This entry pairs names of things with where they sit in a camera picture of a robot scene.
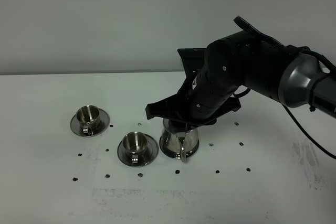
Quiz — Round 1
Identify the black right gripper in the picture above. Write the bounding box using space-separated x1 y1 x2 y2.
145 48 241 126

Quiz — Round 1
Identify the stainless steel teapot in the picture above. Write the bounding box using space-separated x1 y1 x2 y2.
159 119 199 163

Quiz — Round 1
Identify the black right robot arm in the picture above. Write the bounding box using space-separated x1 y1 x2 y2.
145 17 335 128

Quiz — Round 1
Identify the near stainless steel saucer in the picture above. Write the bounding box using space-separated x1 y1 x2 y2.
117 134 159 167

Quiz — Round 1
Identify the stainless steel saucer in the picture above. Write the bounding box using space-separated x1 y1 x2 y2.
117 134 159 167
70 109 110 137

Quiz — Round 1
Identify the near stainless steel teacup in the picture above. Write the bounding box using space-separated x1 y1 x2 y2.
122 132 148 165

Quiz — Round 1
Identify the stainless steel teacup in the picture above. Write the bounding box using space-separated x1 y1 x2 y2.
75 105 101 135
122 132 148 165

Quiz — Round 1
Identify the far stainless steel saucer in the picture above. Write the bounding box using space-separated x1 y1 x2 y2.
70 109 110 137

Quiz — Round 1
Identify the far stainless steel teacup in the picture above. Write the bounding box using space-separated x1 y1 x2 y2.
75 105 101 135

